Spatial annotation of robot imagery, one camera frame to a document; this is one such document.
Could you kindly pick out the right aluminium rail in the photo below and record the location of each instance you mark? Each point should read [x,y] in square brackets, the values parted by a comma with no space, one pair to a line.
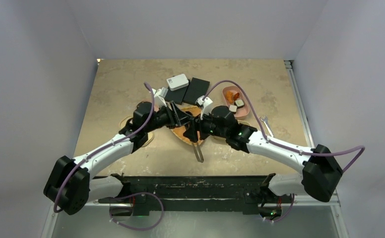
[302,113]

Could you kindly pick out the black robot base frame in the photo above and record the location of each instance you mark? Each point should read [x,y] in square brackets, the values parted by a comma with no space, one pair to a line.
[198,194]

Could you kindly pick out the white small device box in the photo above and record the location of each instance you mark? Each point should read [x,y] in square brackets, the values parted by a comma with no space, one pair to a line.
[177,82]

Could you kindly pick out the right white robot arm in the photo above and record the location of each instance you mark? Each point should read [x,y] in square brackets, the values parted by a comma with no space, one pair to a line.
[316,172]

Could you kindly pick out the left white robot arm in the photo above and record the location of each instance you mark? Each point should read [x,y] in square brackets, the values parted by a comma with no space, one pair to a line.
[68,185]

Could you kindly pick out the beige lunch box lid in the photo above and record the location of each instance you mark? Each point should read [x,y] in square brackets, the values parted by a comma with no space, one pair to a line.
[127,119]

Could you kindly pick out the woven bamboo basket tray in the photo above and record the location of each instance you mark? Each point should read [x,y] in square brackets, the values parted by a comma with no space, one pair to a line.
[182,134]

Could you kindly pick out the fried chicken piece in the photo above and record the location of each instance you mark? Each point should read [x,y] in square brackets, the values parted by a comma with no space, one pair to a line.
[230,97]

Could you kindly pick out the left black box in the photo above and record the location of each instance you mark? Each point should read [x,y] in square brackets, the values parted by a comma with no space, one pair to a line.
[178,95]

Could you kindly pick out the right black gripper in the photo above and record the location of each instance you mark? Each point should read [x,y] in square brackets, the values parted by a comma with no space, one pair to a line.
[197,125]

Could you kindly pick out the black metal tongs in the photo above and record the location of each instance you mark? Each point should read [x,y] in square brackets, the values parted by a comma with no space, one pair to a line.
[195,145]

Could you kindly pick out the black rice roll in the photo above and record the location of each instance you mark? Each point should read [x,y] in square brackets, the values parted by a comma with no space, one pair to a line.
[239,103]

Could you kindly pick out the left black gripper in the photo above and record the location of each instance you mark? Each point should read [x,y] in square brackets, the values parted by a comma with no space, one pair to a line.
[176,117]

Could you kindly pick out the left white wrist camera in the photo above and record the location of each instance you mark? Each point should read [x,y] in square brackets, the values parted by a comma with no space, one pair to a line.
[159,97]

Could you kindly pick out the pink lunch box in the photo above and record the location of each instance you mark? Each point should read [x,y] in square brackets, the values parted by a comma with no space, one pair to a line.
[242,111]

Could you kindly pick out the black box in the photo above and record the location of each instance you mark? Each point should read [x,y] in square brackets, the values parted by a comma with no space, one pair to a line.
[178,95]
[196,89]

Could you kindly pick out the small glazed meat strip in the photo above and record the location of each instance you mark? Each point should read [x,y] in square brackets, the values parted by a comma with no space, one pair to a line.
[236,96]

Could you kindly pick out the right black box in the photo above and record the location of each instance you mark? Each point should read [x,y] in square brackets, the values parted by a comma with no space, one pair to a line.
[196,89]

